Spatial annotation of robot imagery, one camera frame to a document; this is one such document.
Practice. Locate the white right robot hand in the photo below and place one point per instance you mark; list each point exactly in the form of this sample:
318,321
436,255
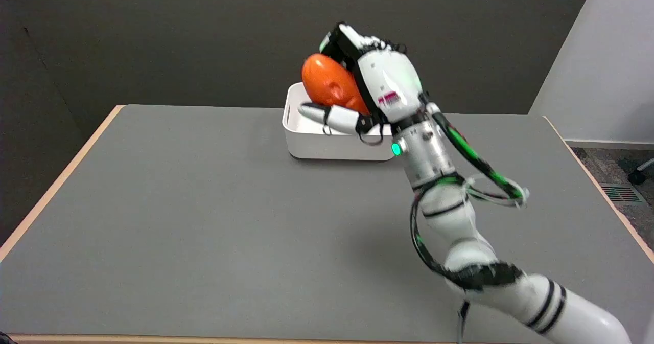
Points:
389,81

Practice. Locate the orange mango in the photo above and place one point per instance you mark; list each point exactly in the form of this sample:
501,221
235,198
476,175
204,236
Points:
331,84

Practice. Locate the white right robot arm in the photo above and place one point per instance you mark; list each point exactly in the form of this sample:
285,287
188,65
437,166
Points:
470,242

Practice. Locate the white plastic box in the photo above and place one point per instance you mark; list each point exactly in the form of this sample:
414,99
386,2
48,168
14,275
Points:
327,139

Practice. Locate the black chair caster wheel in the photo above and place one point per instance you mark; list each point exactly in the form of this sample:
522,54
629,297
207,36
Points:
636,176

